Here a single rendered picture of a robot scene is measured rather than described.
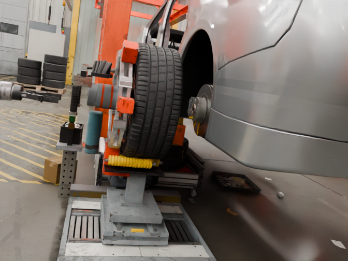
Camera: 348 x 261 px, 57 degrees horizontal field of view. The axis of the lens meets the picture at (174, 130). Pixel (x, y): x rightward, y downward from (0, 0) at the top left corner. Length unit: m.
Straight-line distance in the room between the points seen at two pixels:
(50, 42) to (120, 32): 10.69
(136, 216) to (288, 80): 1.17
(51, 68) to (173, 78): 8.65
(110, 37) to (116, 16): 0.14
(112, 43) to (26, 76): 8.13
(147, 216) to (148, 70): 0.82
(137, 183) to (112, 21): 1.08
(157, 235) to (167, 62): 0.94
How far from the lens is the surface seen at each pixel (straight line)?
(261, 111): 1.14
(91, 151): 2.01
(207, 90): 1.91
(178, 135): 2.40
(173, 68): 1.67
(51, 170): 2.86
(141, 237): 1.85
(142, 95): 1.57
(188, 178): 2.63
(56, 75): 10.18
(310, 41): 1.08
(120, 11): 2.30
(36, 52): 12.96
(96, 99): 1.81
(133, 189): 1.97
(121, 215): 1.86
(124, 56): 1.67
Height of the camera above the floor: 1.02
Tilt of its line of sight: 9 degrees down
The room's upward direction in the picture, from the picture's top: 9 degrees clockwise
